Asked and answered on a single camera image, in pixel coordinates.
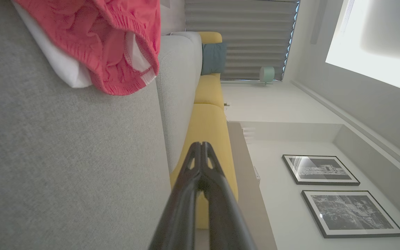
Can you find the mint green table lamp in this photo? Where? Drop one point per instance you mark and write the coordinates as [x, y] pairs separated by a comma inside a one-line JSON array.
[[267, 73]]

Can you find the small black framed picture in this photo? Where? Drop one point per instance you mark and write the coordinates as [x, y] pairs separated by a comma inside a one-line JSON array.
[[319, 170]]

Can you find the grey sofa seat cushion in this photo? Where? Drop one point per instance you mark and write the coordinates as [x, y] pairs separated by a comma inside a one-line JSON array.
[[64, 156]]

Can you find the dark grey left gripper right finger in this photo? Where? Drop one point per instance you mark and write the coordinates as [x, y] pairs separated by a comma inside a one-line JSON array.
[[226, 215]]

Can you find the grey window blinds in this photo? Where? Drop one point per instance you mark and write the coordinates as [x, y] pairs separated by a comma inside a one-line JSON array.
[[248, 34]]

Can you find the red Bulls jersey white trim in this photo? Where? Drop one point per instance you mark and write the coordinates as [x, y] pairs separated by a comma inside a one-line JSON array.
[[61, 62]]

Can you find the teal throw pillow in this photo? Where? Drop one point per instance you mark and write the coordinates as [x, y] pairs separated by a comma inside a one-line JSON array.
[[214, 58]]

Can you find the beige wooden ledge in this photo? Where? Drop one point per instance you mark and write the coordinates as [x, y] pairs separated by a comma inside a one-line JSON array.
[[247, 180]]

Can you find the yellow sofa cushion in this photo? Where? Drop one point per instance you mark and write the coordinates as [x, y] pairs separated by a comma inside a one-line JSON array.
[[210, 37], [210, 132], [208, 90]]

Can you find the grey sofa back cushion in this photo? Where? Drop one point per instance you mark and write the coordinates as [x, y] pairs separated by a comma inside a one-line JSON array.
[[179, 104]]

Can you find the large black framed picture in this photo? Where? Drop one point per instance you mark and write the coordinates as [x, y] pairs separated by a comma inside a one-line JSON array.
[[351, 212]]

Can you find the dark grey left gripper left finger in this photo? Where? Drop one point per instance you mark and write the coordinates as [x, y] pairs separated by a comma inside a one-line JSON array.
[[181, 208]]

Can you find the red shorts with white stripe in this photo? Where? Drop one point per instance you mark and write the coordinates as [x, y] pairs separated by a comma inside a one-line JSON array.
[[82, 31]]

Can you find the bright ceiling light panel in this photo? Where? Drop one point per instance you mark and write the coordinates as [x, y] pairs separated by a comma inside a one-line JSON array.
[[384, 38]]

